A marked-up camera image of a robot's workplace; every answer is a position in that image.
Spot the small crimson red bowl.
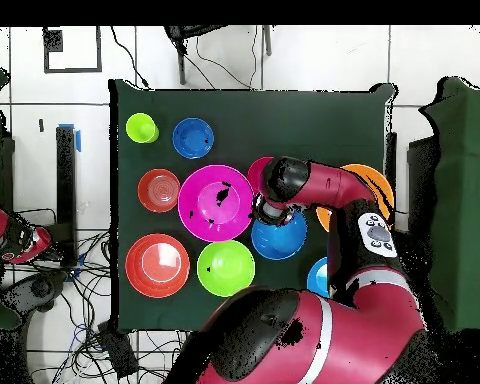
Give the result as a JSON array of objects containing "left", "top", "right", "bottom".
[{"left": 246, "top": 156, "right": 275, "bottom": 197}]

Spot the light blue plastic bowl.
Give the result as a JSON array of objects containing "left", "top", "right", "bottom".
[
  {"left": 250, "top": 209, "right": 308, "bottom": 262},
  {"left": 306, "top": 256, "right": 330, "bottom": 299}
]

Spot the large pink plastic bowl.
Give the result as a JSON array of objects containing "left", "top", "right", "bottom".
[{"left": 177, "top": 164, "right": 256, "bottom": 244}]

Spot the lime green plastic bowl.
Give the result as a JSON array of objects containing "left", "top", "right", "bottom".
[{"left": 196, "top": 238, "right": 257, "bottom": 298}]

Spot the small red-orange plastic bowl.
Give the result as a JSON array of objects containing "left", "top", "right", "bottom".
[{"left": 136, "top": 168, "right": 182, "bottom": 214}]

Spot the small dark blue bowl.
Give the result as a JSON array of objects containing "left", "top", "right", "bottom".
[{"left": 171, "top": 116, "right": 216, "bottom": 160}]

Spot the wide red-orange plastic bowl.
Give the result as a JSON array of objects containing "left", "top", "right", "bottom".
[{"left": 124, "top": 232, "right": 192, "bottom": 300}]

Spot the lime green plastic cup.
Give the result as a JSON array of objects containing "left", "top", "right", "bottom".
[{"left": 124, "top": 112, "right": 160, "bottom": 144}]

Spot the large orange plastic bowl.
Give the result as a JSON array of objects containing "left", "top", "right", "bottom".
[{"left": 315, "top": 163, "right": 396, "bottom": 233}]

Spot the long black bar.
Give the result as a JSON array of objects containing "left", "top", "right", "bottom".
[{"left": 55, "top": 125, "right": 78, "bottom": 267}]

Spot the black power brick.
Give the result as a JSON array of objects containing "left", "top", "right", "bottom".
[{"left": 96, "top": 321, "right": 140, "bottom": 379}]

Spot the black round floor stand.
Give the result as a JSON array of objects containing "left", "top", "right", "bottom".
[{"left": 0, "top": 270, "right": 70, "bottom": 321}]

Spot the black camera tripod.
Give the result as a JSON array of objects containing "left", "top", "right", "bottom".
[{"left": 163, "top": 25, "right": 273, "bottom": 86}]

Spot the black floor cable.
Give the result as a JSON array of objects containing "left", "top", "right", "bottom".
[{"left": 110, "top": 26, "right": 151, "bottom": 89}]

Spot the tangle of floor cables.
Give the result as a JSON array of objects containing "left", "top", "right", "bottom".
[{"left": 25, "top": 207, "right": 203, "bottom": 384}]

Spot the black square floor frame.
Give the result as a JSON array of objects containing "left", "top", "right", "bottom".
[{"left": 42, "top": 26, "right": 104, "bottom": 74}]

